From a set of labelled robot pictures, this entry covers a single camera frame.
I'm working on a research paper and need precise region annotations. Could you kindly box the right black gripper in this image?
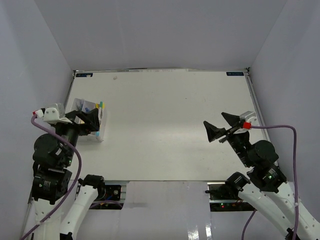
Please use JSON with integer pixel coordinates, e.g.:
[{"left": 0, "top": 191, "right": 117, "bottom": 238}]
[{"left": 203, "top": 112, "right": 253, "bottom": 168}]

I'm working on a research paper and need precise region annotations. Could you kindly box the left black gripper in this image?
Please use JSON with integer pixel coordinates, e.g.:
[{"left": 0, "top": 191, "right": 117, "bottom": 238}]
[{"left": 54, "top": 106, "right": 100, "bottom": 165}]

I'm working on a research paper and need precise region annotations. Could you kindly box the white pen teal cap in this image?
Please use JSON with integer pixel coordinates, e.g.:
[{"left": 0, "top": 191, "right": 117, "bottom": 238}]
[{"left": 99, "top": 101, "right": 104, "bottom": 119}]

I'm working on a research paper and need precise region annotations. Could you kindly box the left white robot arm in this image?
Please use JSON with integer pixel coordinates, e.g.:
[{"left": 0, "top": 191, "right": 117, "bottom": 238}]
[{"left": 21, "top": 103, "right": 106, "bottom": 240}]

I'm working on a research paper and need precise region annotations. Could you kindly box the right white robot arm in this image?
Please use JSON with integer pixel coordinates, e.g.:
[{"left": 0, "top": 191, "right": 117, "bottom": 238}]
[{"left": 203, "top": 111, "right": 320, "bottom": 240}]

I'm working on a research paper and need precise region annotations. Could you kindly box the white compartment organizer box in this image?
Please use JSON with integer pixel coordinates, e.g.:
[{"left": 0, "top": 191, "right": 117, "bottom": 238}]
[{"left": 70, "top": 98, "right": 107, "bottom": 143}]

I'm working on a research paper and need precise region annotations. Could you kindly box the blue logo sticker right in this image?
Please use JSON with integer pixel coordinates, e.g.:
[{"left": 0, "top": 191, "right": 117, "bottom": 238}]
[{"left": 226, "top": 71, "right": 244, "bottom": 76}]

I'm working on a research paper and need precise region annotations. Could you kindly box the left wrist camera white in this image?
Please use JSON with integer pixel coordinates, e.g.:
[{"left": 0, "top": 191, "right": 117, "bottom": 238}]
[{"left": 33, "top": 103, "right": 72, "bottom": 125}]

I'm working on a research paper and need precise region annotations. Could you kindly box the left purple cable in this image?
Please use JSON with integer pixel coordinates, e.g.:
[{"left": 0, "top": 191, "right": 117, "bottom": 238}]
[{"left": 19, "top": 117, "right": 83, "bottom": 240}]

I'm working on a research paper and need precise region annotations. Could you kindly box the purple cable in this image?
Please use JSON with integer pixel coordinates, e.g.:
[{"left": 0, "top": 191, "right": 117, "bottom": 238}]
[
  {"left": 241, "top": 124, "right": 299, "bottom": 240},
  {"left": 19, "top": 117, "right": 83, "bottom": 240}
]

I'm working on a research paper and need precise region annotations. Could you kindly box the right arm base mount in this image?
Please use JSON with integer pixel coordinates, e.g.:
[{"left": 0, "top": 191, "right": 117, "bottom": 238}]
[{"left": 205, "top": 182, "right": 254, "bottom": 212}]

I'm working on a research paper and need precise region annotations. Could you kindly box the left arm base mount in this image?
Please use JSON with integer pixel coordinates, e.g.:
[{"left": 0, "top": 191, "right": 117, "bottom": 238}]
[{"left": 89, "top": 184, "right": 124, "bottom": 210}]

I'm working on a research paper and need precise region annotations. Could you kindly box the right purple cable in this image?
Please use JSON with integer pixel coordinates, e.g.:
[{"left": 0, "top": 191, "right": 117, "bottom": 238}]
[{"left": 241, "top": 124, "right": 299, "bottom": 240}]

